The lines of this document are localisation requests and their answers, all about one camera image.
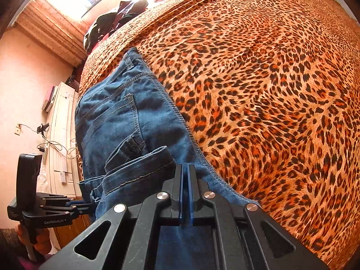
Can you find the black charger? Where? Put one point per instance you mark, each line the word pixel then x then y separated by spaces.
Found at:
pixel 42 127

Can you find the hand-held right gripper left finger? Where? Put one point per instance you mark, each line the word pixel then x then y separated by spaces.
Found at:
pixel 176 191

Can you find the wall socket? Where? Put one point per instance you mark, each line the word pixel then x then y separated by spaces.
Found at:
pixel 18 129

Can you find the pink book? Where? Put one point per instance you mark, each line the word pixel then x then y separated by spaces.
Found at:
pixel 48 97

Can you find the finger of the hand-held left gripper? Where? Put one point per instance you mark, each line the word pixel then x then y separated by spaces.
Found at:
pixel 81 208
pixel 76 201

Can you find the person's left hand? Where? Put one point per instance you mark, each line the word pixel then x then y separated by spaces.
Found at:
pixel 43 240

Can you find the dark red garment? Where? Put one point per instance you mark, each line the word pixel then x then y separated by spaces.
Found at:
pixel 123 14

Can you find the black garment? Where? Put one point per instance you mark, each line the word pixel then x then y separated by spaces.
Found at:
pixel 140 9

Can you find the white dresser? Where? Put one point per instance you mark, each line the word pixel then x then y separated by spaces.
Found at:
pixel 63 135

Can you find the blue denim pants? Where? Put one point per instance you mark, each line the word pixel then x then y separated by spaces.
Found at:
pixel 121 123

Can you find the dark fluffy garment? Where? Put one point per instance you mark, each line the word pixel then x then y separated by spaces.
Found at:
pixel 98 32

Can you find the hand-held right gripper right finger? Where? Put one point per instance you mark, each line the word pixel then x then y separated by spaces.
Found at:
pixel 194 194

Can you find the patterned pink curtain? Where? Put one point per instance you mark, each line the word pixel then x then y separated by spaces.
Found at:
pixel 50 31

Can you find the leopard print blanket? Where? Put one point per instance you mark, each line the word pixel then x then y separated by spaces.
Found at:
pixel 267 104

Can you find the dark woven basket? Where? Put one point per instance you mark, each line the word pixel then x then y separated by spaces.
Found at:
pixel 73 83

